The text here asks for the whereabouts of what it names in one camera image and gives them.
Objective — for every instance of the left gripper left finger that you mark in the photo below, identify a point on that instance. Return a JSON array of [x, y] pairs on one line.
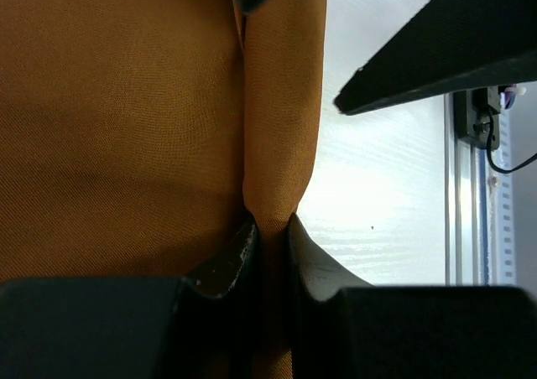
[[135, 327]]

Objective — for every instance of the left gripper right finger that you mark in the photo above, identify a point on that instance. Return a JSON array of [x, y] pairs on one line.
[[343, 327]]

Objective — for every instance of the orange cloth napkin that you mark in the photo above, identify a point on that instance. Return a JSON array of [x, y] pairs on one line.
[[137, 134]]

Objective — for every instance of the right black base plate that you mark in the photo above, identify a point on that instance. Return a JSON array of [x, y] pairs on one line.
[[476, 114]]

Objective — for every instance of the aluminium mounting rail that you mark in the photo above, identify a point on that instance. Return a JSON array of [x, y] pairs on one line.
[[466, 248]]

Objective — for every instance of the white slotted cable duct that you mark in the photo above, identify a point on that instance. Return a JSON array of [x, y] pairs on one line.
[[501, 211]]

